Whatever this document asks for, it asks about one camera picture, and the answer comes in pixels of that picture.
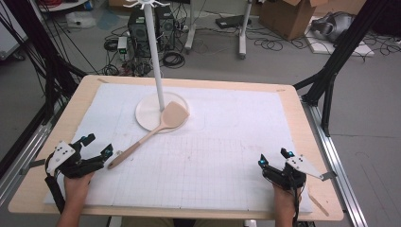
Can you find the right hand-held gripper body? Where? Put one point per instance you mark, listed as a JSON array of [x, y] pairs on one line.
[[296, 167]]

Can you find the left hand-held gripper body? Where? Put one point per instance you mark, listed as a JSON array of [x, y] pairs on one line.
[[63, 154]]

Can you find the beige wooden spatula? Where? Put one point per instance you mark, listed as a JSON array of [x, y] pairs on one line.
[[171, 115]]

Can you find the white hook stand rack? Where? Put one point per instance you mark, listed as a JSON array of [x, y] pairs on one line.
[[151, 47]]

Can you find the person's right hand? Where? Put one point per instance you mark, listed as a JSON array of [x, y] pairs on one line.
[[283, 200]]

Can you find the person's left hand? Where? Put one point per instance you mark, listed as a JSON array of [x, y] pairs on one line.
[[77, 189]]

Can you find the light wooden table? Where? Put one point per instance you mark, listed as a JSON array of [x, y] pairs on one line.
[[313, 138]]

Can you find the white gridded mat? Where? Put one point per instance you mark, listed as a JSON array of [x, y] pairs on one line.
[[205, 151]]

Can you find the small white power box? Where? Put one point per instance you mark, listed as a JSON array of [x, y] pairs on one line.
[[122, 44]]

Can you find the person's legs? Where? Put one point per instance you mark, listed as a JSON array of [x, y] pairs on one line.
[[183, 222]]

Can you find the white flat board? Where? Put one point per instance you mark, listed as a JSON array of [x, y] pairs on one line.
[[318, 47]]

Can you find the black computer tower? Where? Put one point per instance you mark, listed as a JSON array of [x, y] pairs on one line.
[[138, 34], [165, 26]]

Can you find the clear plastic bag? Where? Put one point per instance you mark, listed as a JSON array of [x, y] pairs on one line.
[[80, 19]]

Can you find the white stand leg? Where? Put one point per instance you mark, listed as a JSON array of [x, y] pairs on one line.
[[243, 31], [190, 28]]

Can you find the grey bag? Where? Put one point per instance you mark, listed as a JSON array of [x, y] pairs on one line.
[[335, 26]]

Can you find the cardboard box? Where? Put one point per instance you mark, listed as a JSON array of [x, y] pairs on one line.
[[290, 17]]

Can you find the round white table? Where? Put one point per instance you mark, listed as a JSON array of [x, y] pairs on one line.
[[61, 4]]

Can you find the flat black device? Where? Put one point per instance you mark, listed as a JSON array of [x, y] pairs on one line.
[[231, 20]]

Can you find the aluminium rail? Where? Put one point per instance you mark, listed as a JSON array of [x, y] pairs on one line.
[[340, 170], [22, 157]]

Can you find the black metal frame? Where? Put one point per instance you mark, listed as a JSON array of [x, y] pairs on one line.
[[340, 53], [47, 56]]

